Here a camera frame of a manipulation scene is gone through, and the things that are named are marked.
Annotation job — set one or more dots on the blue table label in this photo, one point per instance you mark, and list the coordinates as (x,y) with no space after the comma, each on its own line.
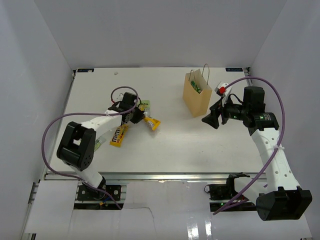
(85,70)
(234,69)

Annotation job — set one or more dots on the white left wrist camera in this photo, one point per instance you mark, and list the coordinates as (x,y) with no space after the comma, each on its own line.
(116,99)

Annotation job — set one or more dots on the yellow m&m's candy bag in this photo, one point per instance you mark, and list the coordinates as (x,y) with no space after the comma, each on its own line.
(119,135)

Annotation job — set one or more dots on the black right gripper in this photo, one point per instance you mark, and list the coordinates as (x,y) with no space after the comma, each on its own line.
(219,108)

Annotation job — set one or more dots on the green snack packet centre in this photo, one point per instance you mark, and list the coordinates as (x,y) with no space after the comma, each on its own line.
(145,105)

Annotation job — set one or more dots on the left blue table label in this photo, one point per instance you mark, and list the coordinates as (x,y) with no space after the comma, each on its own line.
(85,70)

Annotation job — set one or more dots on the aluminium front rail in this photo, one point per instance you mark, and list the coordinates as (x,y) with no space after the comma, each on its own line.
(158,176)

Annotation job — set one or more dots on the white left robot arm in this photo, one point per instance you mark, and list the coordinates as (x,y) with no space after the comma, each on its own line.
(77,146)

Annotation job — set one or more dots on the right blue table label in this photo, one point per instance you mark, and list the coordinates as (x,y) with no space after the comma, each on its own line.
(234,69)

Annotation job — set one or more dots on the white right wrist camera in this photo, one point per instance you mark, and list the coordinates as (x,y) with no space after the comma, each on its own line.
(223,91)

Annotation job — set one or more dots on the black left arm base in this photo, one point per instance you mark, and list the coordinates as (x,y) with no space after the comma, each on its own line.
(86,193)

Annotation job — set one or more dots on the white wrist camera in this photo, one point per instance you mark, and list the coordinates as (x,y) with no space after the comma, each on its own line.
(116,99)
(223,91)

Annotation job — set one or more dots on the green yellow chip bag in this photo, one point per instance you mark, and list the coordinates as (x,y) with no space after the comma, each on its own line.
(196,87)

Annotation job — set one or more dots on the brown paper bag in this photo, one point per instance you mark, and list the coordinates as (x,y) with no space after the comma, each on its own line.
(197,103)

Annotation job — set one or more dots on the green snack packet left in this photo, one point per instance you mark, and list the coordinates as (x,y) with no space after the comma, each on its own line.
(98,142)

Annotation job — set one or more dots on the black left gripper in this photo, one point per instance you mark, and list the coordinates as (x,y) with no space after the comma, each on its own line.
(139,116)

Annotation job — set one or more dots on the green snack packet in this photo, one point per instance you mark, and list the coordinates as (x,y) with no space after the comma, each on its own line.
(98,142)
(145,105)

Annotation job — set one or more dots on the yellow snack bar wrapper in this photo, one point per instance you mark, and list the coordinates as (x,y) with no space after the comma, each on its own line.
(152,122)

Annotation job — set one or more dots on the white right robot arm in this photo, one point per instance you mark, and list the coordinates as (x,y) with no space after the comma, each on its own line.
(282,198)

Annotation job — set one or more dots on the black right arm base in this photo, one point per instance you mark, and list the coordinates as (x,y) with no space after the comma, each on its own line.
(225,191)

